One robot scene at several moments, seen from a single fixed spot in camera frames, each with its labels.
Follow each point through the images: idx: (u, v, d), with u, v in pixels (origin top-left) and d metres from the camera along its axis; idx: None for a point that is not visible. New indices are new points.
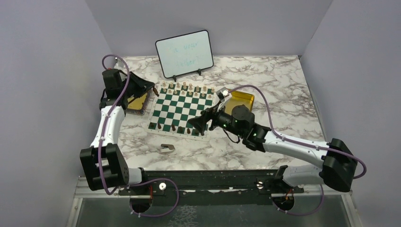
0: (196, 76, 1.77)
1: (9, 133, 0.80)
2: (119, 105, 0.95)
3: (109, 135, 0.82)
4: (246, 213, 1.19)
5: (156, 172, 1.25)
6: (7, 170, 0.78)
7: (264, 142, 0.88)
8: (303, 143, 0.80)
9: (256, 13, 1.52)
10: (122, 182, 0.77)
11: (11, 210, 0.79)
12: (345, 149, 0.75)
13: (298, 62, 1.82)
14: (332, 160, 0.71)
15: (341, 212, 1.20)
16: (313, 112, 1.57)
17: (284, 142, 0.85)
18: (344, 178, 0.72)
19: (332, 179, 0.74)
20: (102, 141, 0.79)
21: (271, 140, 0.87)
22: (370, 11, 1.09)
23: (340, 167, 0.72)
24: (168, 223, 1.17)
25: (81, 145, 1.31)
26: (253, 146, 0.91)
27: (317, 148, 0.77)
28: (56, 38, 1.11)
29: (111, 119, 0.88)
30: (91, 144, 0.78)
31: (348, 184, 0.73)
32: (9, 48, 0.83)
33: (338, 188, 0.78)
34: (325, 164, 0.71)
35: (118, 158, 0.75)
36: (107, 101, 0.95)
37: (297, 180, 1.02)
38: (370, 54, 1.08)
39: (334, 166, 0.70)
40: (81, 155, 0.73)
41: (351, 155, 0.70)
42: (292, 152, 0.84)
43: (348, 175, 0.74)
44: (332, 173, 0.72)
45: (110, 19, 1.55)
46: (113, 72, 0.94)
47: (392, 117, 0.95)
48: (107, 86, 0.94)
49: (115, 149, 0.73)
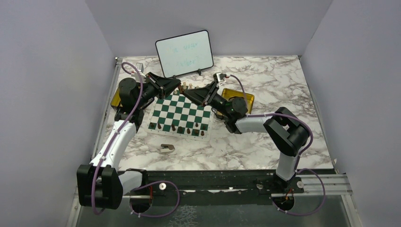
0: (196, 76, 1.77)
1: (10, 133, 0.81)
2: (133, 121, 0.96)
3: (111, 155, 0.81)
4: (245, 213, 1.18)
5: (156, 172, 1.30)
6: (7, 171, 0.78)
7: (235, 122, 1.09)
8: (256, 115, 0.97)
9: (256, 13, 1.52)
10: (111, 205, 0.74)
11: (12, 211, 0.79)
12: (290, 114, 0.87)
13: (298, 62, 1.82)
14: (271, 120, 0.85)
15: (341, 212, 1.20)
16: (313, 112, 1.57)
17: (248, 117, 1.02)
18: (285, 138, 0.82)
19: (277, 140, 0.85)
20: (102, 161, 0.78)
21: (239, 120, 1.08)
22: (370, 11, 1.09)
23: (281, 128, 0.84)
24: (168, 223, 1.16)
25: (81, 145, 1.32)
26: (231, 129, 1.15)
27: (265, 116, 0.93)
28: (56, 38, 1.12)
29: (118, 137, 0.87)
30: (92, 162, 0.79)
31: (291, 144, 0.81)
32: (9, 49, 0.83)
33: (289, 152, 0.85)
34: (266, 123, 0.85)
35: (112, 183, 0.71)
36: (122, 114, 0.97)
37: (283, 169, 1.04)
38: (370, 55, 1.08)
39: (272, 125, 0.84)
40: (78, 171, 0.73)
41: (288, 116, 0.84)
42: (254, 126, 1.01)
43: (293, 138, 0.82)
44: (273, 132, 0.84)
45: (110, 19, 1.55)
46: (129, 89, 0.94)
47: (392, 117, 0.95)
48: (123, 100, 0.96)
49: (110, 174, 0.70)
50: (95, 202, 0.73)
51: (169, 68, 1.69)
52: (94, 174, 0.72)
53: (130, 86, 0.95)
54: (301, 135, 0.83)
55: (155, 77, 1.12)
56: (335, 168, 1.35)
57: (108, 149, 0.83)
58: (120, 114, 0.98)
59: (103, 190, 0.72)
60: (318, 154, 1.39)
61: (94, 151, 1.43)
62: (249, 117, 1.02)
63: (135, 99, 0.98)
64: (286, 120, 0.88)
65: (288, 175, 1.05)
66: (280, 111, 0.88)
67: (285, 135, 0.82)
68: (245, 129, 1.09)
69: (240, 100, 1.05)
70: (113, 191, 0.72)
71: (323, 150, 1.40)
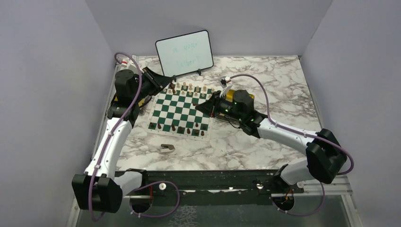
0: (196, 76, 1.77)
1: (9, 132, 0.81)
2: (126, 119, 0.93)
3: (106, 162, 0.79)
4: (246, 213, 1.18)
5: (156, 172, 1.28)
6: (7, 171, 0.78)
7: (257, 127, 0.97)
8: (293, 129, 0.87)
9: (256, 13, 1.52)
10: (110, 211, 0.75)
11: (12, 210, 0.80)
12: (333, 140, 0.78)
13: (298, 62, 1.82)
14: (317, 146, 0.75)
15: (342, 212, 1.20)
16: (313, 112, 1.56)
17: (277, 128, 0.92)
18: (326, 167, 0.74)
19: (315, 165, 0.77)
20: (97, 170, 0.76)
21: (265, 126, 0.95)
22: (370, 10, 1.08)
23: (324, 155, 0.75)
24: (168, 223, 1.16)
25: (81, 144, 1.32)
26: (248, 130, 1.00)
27: (304, 135, 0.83)
28: (56, 39, 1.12)
29: (113, 140, 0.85)
30: (86, 170, 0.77)
31: (330, 175, 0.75)
32: (8, 49, 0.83)
33: (321, 179, 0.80)
34: (308, 149, 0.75)
35: (109, 192, 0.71)
36: (116, 109, 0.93)
37: (293, 176, 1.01)
38: (370, 54, 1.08)
39: (316, 151, 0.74)
40: (73, 180, 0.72)
41: (338, 146, 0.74)
42: (282, 137, 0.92)
43: (332, 165, 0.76)
44: (316, 160, 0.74)
45: (111, 20, 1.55)
46: (126, 79, 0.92)
47: (392, 117, 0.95)
48: (118, 92, 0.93)
49: (106, 184, 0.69)
50: (94, 207, 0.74)
51: (169, 68, 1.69)
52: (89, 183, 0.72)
53: (127, 77, 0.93)
54: (339, 163, 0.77)
55: (152, 73, 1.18)
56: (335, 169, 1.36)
57: (103, 155, 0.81)
58: (113, 109, 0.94)
59: (101, 198, 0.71)
60: None
61: (94, 151, 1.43)
62: (277, 126, 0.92)
63: (131, 92, 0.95)
64: (323, 144, 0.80)
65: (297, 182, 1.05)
66: (323, 135, 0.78)
67: (326, 164, 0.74)
68: (267, 136, 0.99)
69: (241, 92, 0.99)
70: (110, 198, 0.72)
71: None
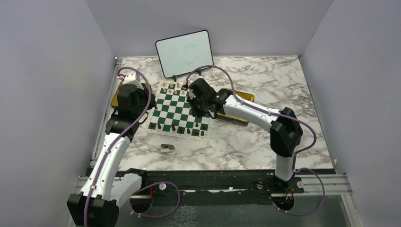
0: (196, 76, 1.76)
1: (9, 132, 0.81)
2: (126, 135, 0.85)
3: (102, 182, 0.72)
4: (245, 213, 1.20)
5: (156, 172, 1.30)
6: (7, 171, 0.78)
7: (223, 104, 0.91)
8: (257, 108, 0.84)
9: (256, 13, 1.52)
10: None
11: (12, 211, 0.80)
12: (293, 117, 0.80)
13: (298, 62, 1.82)
14: (279, 124, 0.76)
15: (341, 212, 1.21)
16: (313, 112, 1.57)
17: (242, 106, 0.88)
18: (287, 143, 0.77)
19: (276, 142, 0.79)
20: (92, 191, 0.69)
21: (231, 103, 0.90)
22: (370, 10, 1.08)
23: (286, 133, 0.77)
24: (168, 223, 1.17)
25: (80, 144, 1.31)
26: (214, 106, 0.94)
27: (269, 114, 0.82)
28: (56, 39, 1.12)
29: (109, 158, 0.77)
30: (82, 191, 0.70)
31: (289, 150, 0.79)
32: (9, 48, 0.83)
33: (280, 154, 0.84)
34: (272, 127, 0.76)
35: (105, 212, 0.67)
36: (115, 123, 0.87)
37: (281, 169, 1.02)
38: (370, 54, 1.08)
39: (279, 129, 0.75)
40: (68, 200, 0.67)
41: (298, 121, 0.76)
42: (246, 115, 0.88)
43: (291, 140, 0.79)
44: (278, 137, 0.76)
45: (111, 19, 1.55)
46: (129, 91, 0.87)
47: (391, 117, 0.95)
48: (120, 105, 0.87)
49: (101, 205, 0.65)
50: None
51: (169, 68, 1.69)
52: (85, 204, 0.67)
53: (130, 89, 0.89)
54: (296, 139, 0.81)
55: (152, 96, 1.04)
56: (335, 168, 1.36)
57: (99, 174, 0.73)
58: (111, 123, 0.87)
59: (97, 219, 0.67)
60: (318, 154, 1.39)
61: (94, 151, 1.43)
62: (243, 105, 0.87)
63: (133, 106, 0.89)
64: (284, 121, 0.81)
65: (286, 176, 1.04)
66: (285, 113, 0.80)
67: (288, 141, 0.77)
68: (232, 113, 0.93)
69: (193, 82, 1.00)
70: (106, 218, 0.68)
71: (323, 150, 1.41)
